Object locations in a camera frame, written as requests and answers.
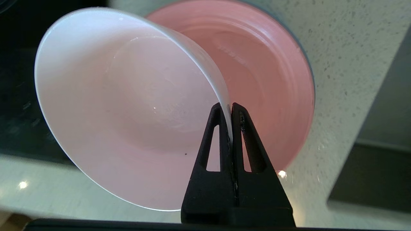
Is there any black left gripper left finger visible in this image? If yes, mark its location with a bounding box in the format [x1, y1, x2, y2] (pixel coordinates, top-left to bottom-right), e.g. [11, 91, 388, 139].
[181, 103, 237, 224]

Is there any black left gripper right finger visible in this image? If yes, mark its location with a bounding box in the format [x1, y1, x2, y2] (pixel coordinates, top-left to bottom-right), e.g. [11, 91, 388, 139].
[222, 103, 296, 225]

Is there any pink bowl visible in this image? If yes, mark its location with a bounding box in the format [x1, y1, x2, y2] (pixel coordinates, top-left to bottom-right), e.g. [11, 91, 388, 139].
[34, 7, 232, 211]

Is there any large pink plate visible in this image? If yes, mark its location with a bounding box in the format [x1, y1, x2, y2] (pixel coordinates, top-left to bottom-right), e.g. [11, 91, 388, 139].
[146, 0, 316, 171]

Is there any large blue-grey plate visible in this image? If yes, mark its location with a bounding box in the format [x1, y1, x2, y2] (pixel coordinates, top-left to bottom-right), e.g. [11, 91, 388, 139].
[238, 0, 317, 129]

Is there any black glass induction cooktop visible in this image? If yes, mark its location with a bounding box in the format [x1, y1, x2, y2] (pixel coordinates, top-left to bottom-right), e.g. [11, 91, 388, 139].
[0, 0, 111, 166]

